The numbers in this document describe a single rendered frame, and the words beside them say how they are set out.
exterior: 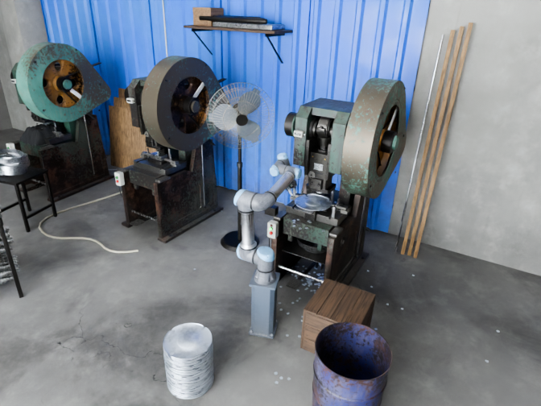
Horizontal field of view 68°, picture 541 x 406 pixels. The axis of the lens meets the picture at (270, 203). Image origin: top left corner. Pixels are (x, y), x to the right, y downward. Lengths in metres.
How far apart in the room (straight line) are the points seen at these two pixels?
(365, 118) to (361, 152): 0.21
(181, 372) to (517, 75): 3.34
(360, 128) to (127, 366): 2.14
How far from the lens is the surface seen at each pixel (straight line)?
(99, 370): 3.04
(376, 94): 2.70
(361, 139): 2.59
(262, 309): 2.93
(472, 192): 4.20
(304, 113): 3.03
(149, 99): 3.55
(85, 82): 5.23
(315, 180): 3.12
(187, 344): 2.58
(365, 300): 2.94
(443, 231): 4.39
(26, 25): 7.07
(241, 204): 2.56
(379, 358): 2.60
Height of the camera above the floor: 2.15
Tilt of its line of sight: 26 degrees down
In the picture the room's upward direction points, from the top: 2 degrees clockwise
